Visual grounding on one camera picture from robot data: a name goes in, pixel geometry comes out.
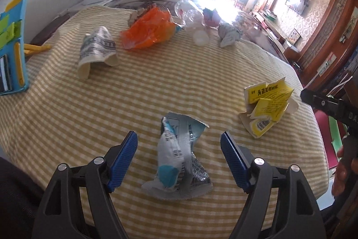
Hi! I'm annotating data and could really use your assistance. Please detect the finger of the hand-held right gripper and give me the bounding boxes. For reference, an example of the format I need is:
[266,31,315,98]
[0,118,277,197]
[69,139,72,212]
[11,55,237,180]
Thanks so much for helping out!
[300,88,346,119]

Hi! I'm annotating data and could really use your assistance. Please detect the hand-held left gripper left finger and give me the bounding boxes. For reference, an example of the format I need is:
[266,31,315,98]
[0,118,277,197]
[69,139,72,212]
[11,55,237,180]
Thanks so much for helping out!
[34,130,139,239]

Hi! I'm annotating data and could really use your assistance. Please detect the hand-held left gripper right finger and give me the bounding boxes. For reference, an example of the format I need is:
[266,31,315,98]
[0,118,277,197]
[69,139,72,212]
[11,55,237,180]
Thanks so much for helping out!
[220,131,326,239]

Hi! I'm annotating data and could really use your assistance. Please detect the red bin with green rim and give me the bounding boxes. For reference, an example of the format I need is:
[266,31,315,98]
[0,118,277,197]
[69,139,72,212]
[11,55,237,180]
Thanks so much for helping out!
[315,109,349,169]

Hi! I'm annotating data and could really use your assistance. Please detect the silver teal foil wrapper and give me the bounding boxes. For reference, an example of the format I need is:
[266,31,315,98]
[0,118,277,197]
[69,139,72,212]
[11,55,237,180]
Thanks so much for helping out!
[141,112,213,199]

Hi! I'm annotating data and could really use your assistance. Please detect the white paper ball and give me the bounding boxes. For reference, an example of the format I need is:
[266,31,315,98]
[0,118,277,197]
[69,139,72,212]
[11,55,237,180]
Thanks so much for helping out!
[217,23,241,48]

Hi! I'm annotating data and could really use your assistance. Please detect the person's right hand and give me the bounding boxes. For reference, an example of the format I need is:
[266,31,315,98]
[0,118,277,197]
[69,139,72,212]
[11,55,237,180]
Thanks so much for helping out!
[332,144,358,198]

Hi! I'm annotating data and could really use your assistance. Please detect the torn yellow cardboard box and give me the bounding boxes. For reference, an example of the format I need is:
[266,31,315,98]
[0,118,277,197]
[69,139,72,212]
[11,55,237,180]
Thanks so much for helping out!
[239,77,299,139]

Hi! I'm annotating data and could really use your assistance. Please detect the yellow checked mat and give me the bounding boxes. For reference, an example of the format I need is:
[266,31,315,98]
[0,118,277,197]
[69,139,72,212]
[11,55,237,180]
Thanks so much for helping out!
[0,5,329,231]

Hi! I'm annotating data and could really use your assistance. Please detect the small framed picture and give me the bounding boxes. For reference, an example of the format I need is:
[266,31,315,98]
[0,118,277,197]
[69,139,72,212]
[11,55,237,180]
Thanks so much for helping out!
[288,28,302,45]

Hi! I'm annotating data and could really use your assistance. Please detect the wooden television cabinet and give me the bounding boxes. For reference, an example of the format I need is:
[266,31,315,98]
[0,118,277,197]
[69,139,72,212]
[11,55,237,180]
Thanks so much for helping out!
[252,8,301,63]

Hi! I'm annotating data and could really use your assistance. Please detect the person's dark clothing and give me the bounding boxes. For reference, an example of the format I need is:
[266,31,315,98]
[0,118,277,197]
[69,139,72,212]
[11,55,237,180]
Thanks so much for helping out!
[0,156,56,239]

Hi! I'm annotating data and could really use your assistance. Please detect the orange plastic bag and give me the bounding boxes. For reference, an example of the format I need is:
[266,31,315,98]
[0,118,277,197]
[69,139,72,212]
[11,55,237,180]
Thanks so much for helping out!
[120,5,179,50]

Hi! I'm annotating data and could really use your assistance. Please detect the pink crumpled wrapper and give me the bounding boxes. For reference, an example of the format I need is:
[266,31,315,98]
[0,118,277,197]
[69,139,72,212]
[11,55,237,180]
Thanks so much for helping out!
[202,7,221,28]

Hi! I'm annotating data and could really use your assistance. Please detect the yellow plastic peg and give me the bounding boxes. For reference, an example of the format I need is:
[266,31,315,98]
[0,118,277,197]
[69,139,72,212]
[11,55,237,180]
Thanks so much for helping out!
[24,43,52,56]

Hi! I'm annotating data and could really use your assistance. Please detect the brown patterned wrapper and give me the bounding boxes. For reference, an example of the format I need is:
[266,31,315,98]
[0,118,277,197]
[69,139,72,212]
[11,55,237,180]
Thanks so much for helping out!
[129,2,157,25]

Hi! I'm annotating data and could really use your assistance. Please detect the crushed clear plastic bottle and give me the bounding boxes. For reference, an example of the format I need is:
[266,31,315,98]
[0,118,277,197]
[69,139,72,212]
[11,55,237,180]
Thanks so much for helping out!
[174,0,210,46]

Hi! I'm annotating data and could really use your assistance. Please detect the blue toy board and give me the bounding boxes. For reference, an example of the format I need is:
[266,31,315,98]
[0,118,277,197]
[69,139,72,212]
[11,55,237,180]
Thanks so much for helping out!
[0,0,31,96]

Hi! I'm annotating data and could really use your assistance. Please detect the wall television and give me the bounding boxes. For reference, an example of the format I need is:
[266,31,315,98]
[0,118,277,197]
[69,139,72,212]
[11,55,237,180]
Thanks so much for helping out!
[285,0,306,15]

